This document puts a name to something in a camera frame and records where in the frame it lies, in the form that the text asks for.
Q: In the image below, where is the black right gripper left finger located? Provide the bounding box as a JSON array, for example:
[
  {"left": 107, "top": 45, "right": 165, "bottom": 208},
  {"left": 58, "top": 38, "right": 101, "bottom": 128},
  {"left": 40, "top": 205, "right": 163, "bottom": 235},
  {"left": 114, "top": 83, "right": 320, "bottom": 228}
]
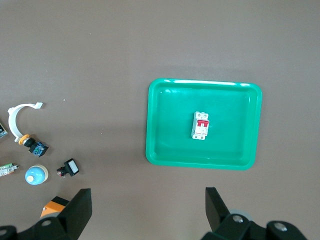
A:
[{"left": 17, "top": 188, "right": 93, "bottom": 240}]

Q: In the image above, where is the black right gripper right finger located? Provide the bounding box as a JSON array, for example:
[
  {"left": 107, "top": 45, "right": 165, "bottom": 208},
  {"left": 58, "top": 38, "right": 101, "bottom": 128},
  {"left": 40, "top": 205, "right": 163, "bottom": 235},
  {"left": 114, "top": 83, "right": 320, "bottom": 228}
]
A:
[{"left": 201, "top": 187, "right": 270, "bottom": 240}]

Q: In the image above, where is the white red circuit breaker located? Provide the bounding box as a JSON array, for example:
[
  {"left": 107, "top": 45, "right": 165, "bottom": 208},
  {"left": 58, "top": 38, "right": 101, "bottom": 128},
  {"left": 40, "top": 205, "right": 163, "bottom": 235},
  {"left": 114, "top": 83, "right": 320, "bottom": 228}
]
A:
[{"left": 191, "top": 111, "right": 210, "bottom": 141}]

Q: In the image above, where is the orange button box, far left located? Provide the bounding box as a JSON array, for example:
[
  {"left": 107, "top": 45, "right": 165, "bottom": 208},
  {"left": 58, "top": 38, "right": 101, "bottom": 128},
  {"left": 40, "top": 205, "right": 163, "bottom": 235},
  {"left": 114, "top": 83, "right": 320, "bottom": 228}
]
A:
[{"left": 39, "top": 196, "right": 70, "bottom": 219}]

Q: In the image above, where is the blue dome buzzer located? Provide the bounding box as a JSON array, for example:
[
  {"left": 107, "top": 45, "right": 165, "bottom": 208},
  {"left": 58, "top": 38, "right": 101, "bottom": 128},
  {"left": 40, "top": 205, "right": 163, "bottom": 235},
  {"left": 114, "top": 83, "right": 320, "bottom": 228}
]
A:
[{"left": 24, "top": 164, "right": 49, "bottom": 186}]

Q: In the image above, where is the orange-headed black push button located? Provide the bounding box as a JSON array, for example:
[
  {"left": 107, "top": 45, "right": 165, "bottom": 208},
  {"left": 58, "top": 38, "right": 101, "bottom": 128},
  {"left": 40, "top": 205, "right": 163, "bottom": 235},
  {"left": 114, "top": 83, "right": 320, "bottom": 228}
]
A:
[{"left": 18, "top": 134, "right": 50, "bottom": 158}]

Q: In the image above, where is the green white indicator lamp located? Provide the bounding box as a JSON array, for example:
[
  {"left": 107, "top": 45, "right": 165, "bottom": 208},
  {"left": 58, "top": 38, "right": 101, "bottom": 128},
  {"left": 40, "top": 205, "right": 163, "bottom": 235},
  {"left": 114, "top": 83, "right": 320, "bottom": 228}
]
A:
[{"left": 0, "top": 163, "right": 20, "bottom": 177}]

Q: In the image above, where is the green plastic tray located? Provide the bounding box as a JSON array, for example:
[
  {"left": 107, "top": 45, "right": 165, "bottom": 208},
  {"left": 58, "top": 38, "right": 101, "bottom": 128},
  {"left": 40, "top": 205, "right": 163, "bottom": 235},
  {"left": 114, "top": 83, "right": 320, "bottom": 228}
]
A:
[{"left": 145, "top": 78, "right": 263, "bottom": 171}]

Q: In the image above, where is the metal mesh power supply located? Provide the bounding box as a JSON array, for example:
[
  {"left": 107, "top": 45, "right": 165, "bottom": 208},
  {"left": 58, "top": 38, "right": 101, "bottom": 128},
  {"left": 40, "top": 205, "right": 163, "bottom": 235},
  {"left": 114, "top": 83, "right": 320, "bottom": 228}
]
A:
[{"left": 0, "top": 119, "right": 9, "bottom": 139}]

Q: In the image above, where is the brown table mat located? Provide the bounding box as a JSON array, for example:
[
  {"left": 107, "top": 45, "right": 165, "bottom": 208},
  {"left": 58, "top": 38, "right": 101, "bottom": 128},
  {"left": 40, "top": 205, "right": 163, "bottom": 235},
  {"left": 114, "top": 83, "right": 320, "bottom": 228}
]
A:
[{"left": 0, "top": 0, "right": 320, "bottom": 240}]

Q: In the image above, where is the black red small switch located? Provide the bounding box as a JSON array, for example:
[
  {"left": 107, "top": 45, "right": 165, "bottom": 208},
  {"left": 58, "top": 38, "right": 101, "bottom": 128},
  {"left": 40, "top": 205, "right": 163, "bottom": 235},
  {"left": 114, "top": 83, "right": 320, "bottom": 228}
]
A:
[{"left": 56, "top": 158, "right": 80, "bottom": 179}]

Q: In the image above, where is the small white half-ring clamp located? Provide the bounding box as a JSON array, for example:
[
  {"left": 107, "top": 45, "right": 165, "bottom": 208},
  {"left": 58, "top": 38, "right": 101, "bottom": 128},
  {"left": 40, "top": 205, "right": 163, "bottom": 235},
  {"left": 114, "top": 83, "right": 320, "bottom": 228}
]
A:
[{"left": 7, "top": 101, "right": 44, "bottom": 143}]

